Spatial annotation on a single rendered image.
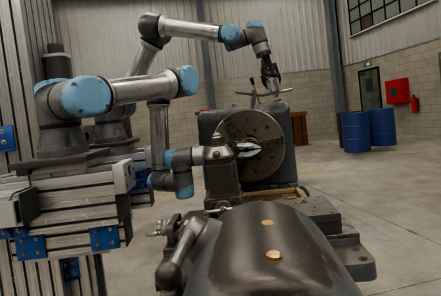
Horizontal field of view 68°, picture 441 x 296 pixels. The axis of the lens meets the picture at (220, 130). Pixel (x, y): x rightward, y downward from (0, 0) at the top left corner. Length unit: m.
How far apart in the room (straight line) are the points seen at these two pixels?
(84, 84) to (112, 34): 10.96
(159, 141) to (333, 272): 1.16
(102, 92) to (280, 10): 12.04
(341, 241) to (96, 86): 0.75
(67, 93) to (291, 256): 0.83
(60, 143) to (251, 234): 0.89
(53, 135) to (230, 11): 11.46
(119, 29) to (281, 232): 11.73
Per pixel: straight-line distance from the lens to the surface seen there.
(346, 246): 0.83
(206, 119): 1.57
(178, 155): 1.23
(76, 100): 0.96
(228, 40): 1.39
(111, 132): 1.54
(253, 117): 1.40
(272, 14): 12.71
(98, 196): 1.06
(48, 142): 1.09
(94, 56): 11.86
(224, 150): 0.82
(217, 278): 0.21
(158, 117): 1.33
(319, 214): 0.82
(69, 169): 1.07
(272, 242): 0.23
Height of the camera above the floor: 1.23
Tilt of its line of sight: 3 degrees down
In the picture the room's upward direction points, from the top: 7 degrees counter-clockwise
